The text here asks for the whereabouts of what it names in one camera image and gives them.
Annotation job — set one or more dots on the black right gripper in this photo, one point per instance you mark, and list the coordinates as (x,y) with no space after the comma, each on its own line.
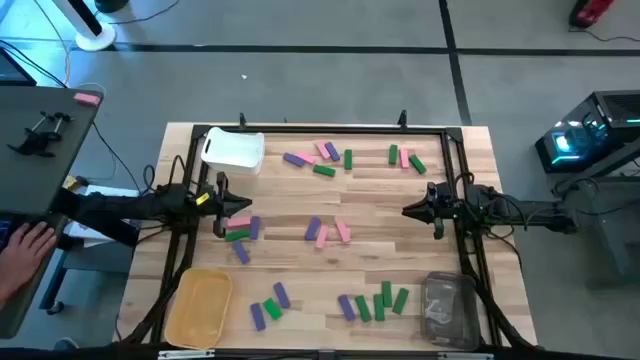
(450,210)

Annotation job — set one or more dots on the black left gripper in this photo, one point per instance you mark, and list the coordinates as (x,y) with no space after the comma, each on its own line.
(220,210)

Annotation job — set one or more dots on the pink block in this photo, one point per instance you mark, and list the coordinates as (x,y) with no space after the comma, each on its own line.
(343,230)
(323,150)
(404,157)
(238,222)
(321,236)
(306,158)
(87,99)

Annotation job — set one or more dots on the green block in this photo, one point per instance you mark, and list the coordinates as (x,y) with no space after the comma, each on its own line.
(348,159)
(417,164)
(400,301)
(363,308)
(237,234)
(393,154)
(379,307)
(324,170)
(386,293)
(272,308)

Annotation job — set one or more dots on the purple block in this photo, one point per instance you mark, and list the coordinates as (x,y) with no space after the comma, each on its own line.
(346,307)
(255,227)
(332,151)
(258,316)
(281,295)
(241,251)
(294,159)
(313,228)

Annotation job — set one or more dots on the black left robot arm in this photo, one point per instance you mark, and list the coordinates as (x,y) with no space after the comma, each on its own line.
(150,205)

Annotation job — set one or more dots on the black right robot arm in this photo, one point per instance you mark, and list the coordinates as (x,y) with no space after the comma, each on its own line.
(525,216)

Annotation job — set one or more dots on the yellow tape tag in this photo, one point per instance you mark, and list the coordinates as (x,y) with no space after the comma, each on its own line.
(202,199)

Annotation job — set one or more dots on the white plastic bin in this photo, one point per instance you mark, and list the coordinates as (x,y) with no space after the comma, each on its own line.
(232,150)

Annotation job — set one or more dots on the black table clamp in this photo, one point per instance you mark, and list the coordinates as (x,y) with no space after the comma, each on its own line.
(242,121)
(402,119)

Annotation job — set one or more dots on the clear plastic bin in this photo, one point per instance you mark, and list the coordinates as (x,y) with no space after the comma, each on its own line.
(450,310)

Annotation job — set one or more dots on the yellow plastic bin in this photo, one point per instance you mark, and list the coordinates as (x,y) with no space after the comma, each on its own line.
(200,310)

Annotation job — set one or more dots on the white printed paper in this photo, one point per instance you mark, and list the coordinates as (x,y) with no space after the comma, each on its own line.
(117,191)

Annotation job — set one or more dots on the grey desk foot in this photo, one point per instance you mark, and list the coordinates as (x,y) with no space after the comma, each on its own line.
(100,257)

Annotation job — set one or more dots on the small yellow object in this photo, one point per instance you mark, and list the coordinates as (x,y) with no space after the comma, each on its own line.
(71,183)

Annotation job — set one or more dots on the black desk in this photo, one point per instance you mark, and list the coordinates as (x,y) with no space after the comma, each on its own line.
(40,170)

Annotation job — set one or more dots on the grey metal stand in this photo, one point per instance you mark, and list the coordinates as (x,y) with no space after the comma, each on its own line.
(620,235)

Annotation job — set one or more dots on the computer case with lights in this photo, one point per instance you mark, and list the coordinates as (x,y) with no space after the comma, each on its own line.
(600,120)

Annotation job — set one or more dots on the black bar clamp tool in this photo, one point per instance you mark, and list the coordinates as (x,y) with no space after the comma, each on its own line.
(37,142)

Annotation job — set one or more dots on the white tower fan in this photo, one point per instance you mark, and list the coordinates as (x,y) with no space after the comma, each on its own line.
(97,37)

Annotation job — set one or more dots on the person's hand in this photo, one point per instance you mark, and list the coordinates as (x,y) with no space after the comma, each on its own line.
(25,255)

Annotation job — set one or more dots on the black round stand base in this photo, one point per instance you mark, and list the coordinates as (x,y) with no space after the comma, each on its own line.
(111,5)

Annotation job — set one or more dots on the black monitor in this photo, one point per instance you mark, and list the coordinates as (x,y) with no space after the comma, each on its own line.
(12,70)

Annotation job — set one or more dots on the red device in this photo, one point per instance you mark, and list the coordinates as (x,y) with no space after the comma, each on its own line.
(592,10)

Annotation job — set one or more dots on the silver metal bracket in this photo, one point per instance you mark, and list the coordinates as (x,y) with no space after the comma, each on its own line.
(185,354)

